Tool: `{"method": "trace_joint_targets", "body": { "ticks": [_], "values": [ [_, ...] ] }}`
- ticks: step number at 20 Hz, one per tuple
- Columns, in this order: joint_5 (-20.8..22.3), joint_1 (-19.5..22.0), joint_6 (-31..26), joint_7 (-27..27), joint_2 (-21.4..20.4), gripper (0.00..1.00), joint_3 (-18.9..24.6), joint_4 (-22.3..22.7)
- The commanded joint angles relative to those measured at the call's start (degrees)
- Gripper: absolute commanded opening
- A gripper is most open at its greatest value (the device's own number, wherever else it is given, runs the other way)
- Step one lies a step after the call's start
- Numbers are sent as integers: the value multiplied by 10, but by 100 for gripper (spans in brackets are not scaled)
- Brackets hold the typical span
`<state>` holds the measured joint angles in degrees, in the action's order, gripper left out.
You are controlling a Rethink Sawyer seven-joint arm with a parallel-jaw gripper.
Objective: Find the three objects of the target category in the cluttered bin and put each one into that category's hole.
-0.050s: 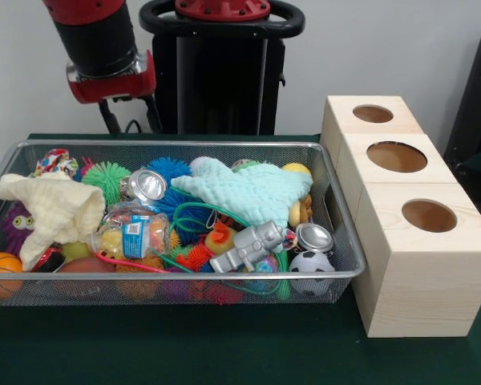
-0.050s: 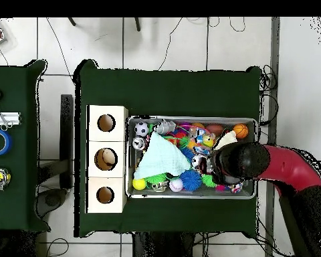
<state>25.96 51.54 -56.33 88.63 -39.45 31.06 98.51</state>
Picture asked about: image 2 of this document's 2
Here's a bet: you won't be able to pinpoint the yellow ball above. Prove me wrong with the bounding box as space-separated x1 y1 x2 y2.
132 178 147 191

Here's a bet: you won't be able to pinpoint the orange basketball toy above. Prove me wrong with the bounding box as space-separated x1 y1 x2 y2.
233 123 249 139

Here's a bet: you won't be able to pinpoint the aluminium rail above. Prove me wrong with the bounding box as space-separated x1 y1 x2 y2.
0 111 22 126

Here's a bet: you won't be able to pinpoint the dark green table cloth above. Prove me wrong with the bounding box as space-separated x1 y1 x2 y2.
0 59 51 232
73 59 263 238

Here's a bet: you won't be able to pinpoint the white baseball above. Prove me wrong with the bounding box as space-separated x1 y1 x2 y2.
169 178 185 193

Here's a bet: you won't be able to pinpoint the mint green cloth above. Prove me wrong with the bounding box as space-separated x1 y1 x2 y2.
133 132 191 180

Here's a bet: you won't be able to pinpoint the shallow wire mesh bin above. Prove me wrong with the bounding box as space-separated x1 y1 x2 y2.
126 115 258 200

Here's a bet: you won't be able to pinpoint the black and white soccer ball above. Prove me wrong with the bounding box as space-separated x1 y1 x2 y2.
134 122 150 138

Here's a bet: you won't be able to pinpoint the blue tape roll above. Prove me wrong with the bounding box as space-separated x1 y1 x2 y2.
0 128 13 157

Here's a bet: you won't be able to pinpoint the wooden box with three holes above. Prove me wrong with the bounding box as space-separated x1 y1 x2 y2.
86 104 129 214

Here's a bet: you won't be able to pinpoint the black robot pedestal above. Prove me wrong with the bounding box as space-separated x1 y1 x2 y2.
132 231 196 257

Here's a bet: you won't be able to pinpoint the crushed silver can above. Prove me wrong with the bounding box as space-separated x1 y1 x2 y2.
131 136 147 151

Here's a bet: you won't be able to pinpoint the green spiky ball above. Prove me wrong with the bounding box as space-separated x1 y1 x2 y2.
201 173 217 188

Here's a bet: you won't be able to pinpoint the silver scissors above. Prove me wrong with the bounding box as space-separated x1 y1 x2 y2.
0 98 13 131

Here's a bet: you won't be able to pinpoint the silver robot toy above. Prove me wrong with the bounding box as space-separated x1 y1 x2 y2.
154 119 177 136

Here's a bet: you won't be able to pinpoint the black cable bundle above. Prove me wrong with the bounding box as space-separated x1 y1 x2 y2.
258 64 280 126

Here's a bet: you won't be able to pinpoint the blue spiky ball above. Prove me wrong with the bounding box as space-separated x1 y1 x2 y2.
179 169 203 192

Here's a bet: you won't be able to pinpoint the cream yellow cloth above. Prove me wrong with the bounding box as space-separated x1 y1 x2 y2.
212 130 238 150

